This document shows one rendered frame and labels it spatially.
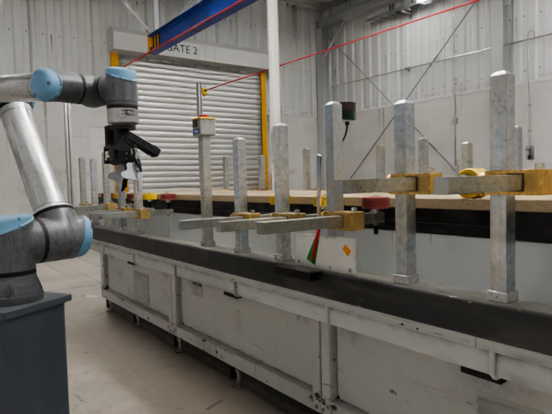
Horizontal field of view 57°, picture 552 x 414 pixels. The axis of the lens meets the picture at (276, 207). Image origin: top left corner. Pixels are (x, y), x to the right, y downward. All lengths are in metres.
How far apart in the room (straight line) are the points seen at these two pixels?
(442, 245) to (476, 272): 0.12
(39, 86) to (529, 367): 1.41
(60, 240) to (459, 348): 1.27
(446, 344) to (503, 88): 0.58
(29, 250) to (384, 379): 1.21
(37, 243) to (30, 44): 7.84
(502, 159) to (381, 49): 10.11
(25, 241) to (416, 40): 9.44
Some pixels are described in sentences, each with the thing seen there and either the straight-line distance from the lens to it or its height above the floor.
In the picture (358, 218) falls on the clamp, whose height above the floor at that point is 0.85.
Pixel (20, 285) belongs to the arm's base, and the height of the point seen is 0.66.
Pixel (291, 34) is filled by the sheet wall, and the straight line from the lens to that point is 12.02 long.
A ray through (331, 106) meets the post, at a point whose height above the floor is 1.16.
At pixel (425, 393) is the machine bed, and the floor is 0.32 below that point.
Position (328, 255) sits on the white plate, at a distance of 1.45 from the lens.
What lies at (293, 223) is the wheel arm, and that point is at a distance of 1.28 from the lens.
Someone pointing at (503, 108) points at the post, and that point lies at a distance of 1.12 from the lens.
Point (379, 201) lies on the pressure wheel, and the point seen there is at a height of 0.89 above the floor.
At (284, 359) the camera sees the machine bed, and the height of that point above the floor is 0.23.
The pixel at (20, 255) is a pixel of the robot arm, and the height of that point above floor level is 0.75.
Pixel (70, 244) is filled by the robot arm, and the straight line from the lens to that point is 1.84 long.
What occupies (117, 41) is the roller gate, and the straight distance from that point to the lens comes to 9.54.
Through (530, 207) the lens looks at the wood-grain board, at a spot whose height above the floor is 0.88.
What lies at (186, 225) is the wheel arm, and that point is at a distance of 1.68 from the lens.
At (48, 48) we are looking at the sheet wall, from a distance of 9.53.
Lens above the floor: 0.96
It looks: 3 degrees down
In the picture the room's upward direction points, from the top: 2 degrees counter-clockwise
